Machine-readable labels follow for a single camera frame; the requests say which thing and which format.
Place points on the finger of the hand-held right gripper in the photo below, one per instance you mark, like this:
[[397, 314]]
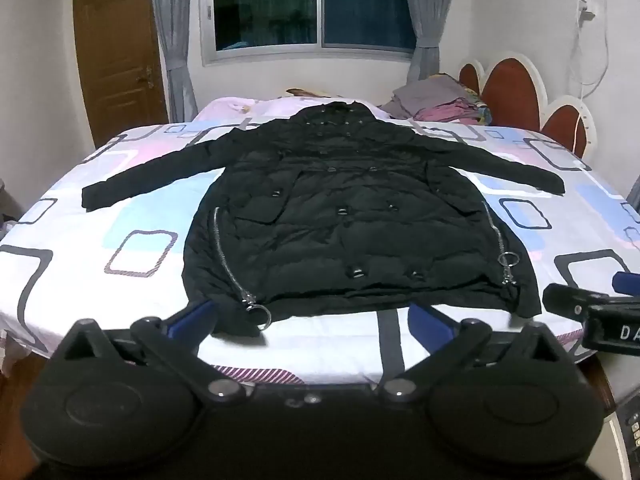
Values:
[[627, 282], [565, 299]]

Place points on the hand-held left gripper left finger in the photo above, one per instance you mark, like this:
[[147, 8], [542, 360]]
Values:
[[192, 317]]

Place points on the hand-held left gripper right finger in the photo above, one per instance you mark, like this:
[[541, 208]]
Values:
[[427, 322]]

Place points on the black padded coat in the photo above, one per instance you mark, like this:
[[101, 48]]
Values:
[[350, 210]]

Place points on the pink folded clothes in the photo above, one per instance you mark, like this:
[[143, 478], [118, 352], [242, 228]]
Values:
[[445, 112]]

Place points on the grey folded clothes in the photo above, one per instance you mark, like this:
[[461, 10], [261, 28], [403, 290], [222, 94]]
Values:
[[425, 92]]

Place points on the white appliance with panel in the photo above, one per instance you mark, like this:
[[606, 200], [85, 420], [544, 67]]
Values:
[[625, 435]]

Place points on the patterned bed with sheet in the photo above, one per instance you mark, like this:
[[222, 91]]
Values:
[[100, 260]]

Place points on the colourful folded cloth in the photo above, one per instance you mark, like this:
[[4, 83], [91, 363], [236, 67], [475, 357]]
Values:
[[481, 107]]

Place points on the pink pillow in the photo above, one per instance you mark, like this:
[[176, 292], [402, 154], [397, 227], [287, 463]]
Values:
[[225, 107]]

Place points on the red and white headboard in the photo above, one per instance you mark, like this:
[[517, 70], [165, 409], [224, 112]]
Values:
[[510, 90]]

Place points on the yellow cloth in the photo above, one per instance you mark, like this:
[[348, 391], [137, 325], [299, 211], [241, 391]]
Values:
[[302, 92]]

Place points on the brown wooden door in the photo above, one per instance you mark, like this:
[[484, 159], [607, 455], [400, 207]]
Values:
[[115, 60]]

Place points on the sliding glass window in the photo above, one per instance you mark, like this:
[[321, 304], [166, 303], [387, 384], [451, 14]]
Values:
[[310, 5]]

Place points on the white wall charger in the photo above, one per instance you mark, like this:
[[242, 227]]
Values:
[[587, 9]]

